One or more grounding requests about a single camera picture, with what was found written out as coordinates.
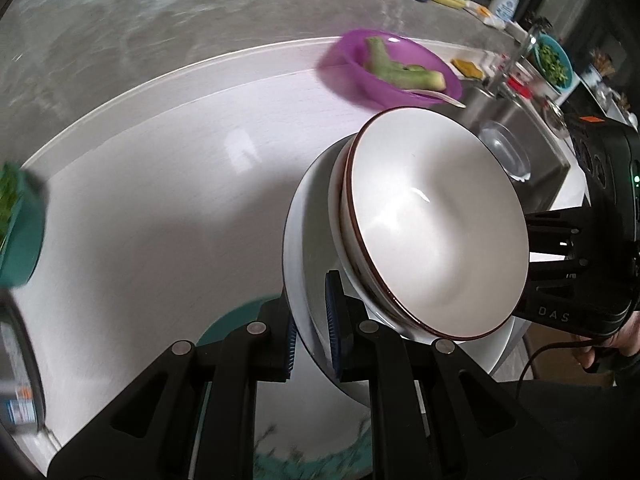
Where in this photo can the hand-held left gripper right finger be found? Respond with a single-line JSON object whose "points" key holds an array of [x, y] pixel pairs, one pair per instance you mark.
{"points": [[332, 320]]}

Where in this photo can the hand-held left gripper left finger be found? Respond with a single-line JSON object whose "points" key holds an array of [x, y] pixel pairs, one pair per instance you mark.
{"points": [[291, 345]]}

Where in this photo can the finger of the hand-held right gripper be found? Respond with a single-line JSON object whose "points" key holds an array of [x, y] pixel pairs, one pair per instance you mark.
{"points": [[555, 270], [555, 230]]}

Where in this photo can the teal floral rim plate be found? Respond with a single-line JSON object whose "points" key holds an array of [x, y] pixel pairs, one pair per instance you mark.
{"points": [[225, 325]]}

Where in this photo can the large white bowl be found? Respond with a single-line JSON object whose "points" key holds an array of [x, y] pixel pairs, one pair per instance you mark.
{"points": [[305, 240]]}

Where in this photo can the small white bowl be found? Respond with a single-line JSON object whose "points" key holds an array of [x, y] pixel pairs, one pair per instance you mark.
{"points": [[335, 210]]}

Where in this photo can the red floral brown-rimmed bowl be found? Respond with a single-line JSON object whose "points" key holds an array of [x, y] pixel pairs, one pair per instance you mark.
{"points": [[435, 230]]}

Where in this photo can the person's right hand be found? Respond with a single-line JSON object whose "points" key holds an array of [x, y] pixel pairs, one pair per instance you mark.
{"points": [[607, 352]]}

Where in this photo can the clear glass bowl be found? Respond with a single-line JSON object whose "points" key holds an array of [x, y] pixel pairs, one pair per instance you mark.
{"points": [[505, 150]]}

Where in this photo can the steel sink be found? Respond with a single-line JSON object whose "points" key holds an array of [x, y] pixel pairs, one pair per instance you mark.
{"points": [[530, 110]]}

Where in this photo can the red white small container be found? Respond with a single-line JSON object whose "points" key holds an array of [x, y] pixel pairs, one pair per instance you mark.
{"points": [[519, 86]]}

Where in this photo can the teal bowl of greens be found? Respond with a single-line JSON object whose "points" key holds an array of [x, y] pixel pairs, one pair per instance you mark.
{"points": [[552, 62]]}

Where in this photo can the steel faucet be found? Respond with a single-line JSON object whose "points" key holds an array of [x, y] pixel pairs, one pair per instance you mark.
{"points": [[520, 55]]}

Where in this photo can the white spoon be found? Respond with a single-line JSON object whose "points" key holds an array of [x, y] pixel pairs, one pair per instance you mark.
{"points": [[435, 96]]}

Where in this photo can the yellow sponge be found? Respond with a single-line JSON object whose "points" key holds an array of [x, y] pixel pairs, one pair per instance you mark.
{"points": [[467, 69]]}

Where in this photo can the white soap box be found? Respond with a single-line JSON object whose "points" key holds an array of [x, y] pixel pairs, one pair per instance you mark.
{"points": [[485, 15]]}

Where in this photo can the green vegetable pieces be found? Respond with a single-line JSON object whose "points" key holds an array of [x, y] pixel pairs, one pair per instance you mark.
{"points": [[395, 67]]}

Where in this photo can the purple plastic bowl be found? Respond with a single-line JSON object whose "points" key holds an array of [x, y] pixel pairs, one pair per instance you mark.
{"points": [[345, 67]]}

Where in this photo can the green vegetable container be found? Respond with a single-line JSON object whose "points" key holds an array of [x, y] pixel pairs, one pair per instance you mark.
{"points": [[20, 240]]}

